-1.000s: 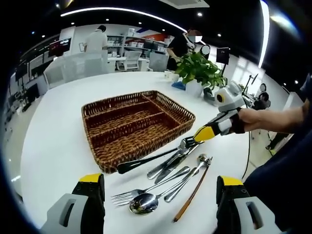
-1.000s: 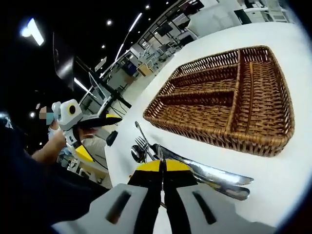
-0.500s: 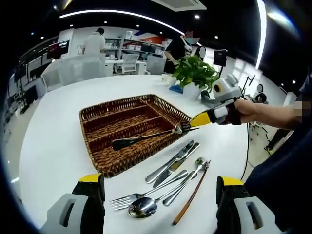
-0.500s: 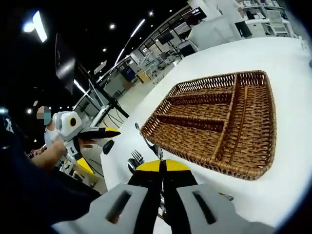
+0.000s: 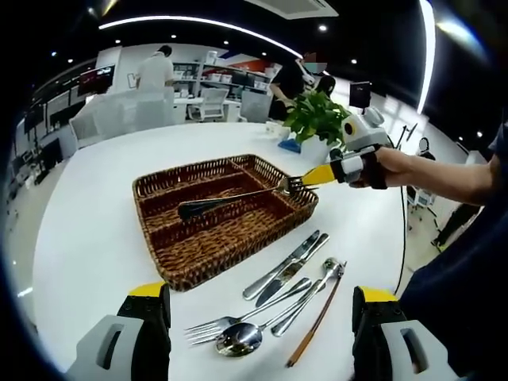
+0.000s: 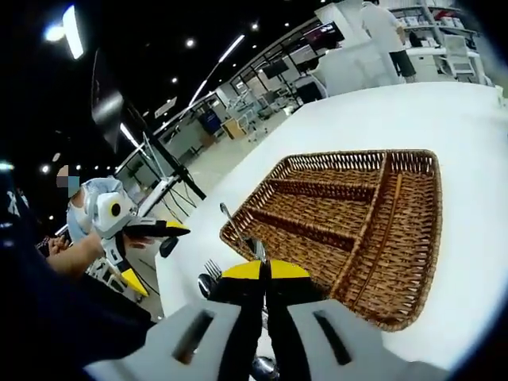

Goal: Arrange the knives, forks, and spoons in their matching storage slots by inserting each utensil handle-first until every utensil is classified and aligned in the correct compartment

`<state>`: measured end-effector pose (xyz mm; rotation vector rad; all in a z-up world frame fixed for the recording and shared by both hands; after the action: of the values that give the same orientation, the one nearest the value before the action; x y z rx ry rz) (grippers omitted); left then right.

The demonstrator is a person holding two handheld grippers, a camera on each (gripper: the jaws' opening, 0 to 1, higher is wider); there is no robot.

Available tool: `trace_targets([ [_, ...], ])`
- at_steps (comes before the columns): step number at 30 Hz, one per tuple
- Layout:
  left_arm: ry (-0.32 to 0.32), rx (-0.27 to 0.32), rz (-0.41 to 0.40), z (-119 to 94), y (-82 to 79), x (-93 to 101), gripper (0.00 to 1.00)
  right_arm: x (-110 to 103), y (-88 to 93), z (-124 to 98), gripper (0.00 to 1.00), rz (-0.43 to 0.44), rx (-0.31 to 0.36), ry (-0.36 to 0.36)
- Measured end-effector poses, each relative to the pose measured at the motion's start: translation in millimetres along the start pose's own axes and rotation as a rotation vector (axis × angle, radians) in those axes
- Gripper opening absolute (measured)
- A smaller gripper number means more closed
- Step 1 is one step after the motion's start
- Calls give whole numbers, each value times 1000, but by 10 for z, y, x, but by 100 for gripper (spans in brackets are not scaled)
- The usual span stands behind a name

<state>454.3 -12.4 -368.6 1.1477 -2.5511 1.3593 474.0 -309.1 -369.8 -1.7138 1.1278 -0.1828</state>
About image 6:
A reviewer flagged person's left hand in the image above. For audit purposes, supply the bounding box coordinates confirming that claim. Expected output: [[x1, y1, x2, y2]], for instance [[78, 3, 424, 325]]
[[125, 236, 155, 250]]

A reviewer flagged white office chair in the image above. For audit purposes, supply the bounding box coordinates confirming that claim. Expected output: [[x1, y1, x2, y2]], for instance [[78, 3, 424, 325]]
[[442, 34, 483, 83]]

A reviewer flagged large frosted desk partition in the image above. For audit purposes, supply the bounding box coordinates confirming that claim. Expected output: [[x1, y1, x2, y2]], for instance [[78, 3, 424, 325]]
[[317, 41, 396, 98]]

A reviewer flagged person's dark blue shirt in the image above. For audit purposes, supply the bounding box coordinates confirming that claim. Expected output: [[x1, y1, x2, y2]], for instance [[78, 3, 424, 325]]
[[0, 158, 158, 381]]

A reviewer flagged silver fork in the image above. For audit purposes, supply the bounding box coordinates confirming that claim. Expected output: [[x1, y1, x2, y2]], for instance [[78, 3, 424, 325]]
[[203, 258, 224, 281]]

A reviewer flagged dark display screen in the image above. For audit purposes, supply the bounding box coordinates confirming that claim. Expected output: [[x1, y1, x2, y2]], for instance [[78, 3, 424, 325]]
[[90, 47, 125, 154]]

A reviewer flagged wicker cutlery storage basket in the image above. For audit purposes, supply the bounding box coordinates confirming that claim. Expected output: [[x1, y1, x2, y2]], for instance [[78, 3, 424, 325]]
[[219, 148, 444, 333]]

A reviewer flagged black rounded object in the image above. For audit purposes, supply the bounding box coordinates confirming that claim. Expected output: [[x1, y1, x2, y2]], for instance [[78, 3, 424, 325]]
[[158, 236, 180, 258]]

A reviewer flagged wall display screen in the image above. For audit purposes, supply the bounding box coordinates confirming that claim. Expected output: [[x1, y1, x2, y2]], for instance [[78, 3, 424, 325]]
[[303, 21, 346, 48]]

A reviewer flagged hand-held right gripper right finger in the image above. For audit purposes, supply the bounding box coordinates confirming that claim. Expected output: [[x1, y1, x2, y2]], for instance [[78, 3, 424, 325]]
[[265, 260, 453, 381]]

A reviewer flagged black desk monitor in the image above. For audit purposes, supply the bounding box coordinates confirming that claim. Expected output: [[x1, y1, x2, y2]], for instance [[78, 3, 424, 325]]
[[264, 59, 291, 79]]

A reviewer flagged white storage shelf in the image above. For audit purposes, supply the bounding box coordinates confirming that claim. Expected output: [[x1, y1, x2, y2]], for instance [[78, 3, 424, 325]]
[[391, 0, 475, 39]]

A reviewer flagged blue sign board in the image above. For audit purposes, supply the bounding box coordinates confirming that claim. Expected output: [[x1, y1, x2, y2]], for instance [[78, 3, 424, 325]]
[[200, 110, 221, 134]]

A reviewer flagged black floor stand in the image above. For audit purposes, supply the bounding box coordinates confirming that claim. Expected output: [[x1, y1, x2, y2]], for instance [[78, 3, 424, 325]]
[[118, 98, 207, 217]]

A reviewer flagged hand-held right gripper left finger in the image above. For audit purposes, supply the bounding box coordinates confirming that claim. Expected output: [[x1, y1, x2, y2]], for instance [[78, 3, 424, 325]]
[[83, 260, 266, 381]]

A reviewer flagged small wooden cabinet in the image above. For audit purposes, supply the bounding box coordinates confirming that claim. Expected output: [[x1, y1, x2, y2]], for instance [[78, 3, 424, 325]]
[[221, 118, 241, 140]]

